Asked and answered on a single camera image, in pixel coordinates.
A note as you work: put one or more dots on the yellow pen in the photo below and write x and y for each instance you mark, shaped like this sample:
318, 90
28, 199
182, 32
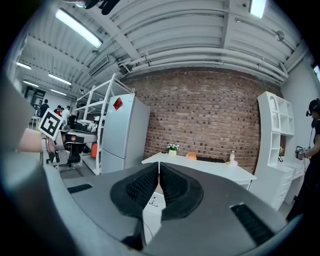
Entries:
227, 163

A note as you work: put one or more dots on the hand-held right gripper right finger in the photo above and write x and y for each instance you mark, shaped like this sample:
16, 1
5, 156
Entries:
180, 190

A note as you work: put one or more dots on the white plastic bottle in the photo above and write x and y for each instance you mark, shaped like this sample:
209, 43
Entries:
232, 156

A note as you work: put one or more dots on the white refrigerator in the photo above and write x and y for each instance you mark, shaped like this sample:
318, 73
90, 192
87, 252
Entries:
125, 130

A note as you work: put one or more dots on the white pot with flowers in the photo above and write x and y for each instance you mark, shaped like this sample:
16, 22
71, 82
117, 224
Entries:
173, 149

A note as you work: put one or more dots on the orange container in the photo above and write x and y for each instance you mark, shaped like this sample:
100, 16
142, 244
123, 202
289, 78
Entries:
94, 150

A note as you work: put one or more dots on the white desk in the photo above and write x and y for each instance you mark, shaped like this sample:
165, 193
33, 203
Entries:
200, 167

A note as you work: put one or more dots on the black office chair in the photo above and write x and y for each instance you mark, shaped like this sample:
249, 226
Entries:
75, 155

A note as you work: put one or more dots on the red sticker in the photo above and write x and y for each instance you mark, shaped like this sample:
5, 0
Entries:
117, 103

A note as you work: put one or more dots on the white bookcase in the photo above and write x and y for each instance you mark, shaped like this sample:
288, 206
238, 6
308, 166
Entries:
272, 150

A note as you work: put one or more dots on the ceiling air vent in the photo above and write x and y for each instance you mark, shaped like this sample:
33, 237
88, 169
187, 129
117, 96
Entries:
98, 65

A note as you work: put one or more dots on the long ceiling light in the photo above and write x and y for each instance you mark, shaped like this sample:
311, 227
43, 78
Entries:
23, 65
31, 83
257, 8
78, 27
60, 79
58, 92

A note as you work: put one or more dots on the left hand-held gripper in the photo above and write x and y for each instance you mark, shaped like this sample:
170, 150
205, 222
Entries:
50, 123

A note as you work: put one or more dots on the person's left forearm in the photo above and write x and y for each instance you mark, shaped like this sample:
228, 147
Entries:
30, 141

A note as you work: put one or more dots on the person's left hand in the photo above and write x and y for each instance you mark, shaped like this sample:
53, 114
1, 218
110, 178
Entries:
50, 146

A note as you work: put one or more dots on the orange snack packet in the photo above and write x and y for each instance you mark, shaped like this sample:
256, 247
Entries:
191, 155

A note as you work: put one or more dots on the white ceiling pipes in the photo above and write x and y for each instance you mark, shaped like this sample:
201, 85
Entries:
200, 53

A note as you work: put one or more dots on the black keyboard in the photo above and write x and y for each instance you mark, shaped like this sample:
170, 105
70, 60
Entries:
210, 159

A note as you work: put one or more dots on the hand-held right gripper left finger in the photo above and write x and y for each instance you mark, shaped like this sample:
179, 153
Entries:
140, 185

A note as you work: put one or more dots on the white metal shelf rack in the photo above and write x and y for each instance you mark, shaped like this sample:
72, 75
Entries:
87, 105

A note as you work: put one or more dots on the white wooden drawer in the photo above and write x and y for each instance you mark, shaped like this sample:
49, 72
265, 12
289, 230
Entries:
157, 200

